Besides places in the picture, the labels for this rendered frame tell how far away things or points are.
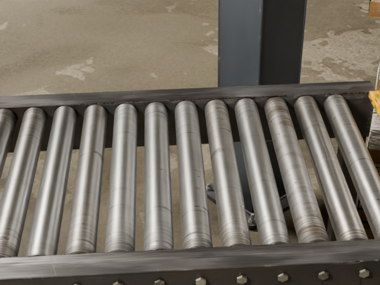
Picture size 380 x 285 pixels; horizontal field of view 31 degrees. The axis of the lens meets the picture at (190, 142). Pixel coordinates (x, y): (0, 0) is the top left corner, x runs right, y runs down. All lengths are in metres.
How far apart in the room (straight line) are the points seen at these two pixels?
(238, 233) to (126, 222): 0.19
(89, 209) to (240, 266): 0.29
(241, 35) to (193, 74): 1.16
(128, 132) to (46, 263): 0.38
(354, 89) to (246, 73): 0.60
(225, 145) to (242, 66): 0.77
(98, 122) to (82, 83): 1.74
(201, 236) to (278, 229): 0.13
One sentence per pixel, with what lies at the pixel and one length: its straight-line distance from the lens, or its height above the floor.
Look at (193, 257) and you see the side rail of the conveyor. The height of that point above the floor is 0.80.
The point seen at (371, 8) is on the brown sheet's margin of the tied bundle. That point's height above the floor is 0.86.
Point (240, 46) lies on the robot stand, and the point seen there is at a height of 0.63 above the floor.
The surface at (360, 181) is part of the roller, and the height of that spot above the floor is 0.79.
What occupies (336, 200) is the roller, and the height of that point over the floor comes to 0.80.
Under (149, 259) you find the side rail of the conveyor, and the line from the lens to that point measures 1.11.
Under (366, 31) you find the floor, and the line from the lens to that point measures 3.65.
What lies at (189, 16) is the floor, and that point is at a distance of 3.73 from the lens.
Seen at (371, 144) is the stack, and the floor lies 0.43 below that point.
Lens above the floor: 1.58
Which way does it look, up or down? 36 degrees down
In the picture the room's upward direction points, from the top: 1 degrees counter-clockwise
